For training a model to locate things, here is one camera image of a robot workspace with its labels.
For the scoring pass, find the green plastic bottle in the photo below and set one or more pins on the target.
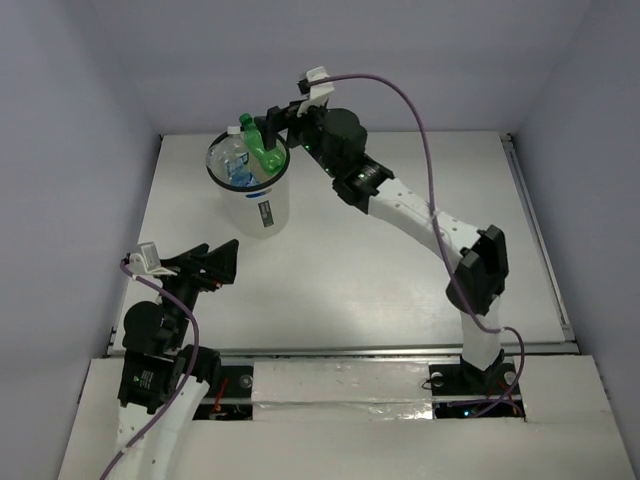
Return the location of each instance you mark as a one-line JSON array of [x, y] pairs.
[[271, 160]]

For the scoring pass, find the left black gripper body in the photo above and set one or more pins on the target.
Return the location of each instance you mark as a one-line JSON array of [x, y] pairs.
[[197, 270]]

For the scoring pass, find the clear bottle green white label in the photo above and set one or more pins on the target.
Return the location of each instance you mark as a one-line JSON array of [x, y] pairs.
[[229, 158]]

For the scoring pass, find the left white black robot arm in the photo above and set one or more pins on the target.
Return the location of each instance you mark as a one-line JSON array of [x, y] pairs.
[[166, 371]]

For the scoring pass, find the white bin with black rim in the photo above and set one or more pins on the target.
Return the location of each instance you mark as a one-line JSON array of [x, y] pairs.
[[260, 211]]

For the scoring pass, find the aluminium rail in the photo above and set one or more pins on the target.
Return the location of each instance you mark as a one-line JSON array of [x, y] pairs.
[[561, 348], [508, 145]]

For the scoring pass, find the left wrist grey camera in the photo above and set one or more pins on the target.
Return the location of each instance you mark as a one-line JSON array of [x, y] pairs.
[[144, 260]]

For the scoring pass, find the aluminium rail right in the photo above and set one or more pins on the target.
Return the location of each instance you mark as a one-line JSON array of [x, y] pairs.
[[508, 145]]

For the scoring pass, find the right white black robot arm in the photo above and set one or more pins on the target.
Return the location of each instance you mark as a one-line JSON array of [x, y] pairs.
[[476, 258]]

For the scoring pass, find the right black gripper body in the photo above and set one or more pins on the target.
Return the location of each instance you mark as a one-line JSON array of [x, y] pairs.
[[306, 128]]

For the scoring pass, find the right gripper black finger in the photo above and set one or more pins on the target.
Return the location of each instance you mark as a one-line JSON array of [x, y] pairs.
[[272, 127], [261, 123]]

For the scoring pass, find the aluminium rail front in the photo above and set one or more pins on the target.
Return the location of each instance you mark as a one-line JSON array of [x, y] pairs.
[[561, 348]]

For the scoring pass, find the clear bottle dark blue label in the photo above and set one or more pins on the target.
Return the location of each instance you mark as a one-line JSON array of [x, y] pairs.
[[243, 179]]

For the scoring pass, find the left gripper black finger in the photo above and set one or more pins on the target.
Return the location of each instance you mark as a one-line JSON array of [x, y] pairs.
[[220, 264], [188, 259]]

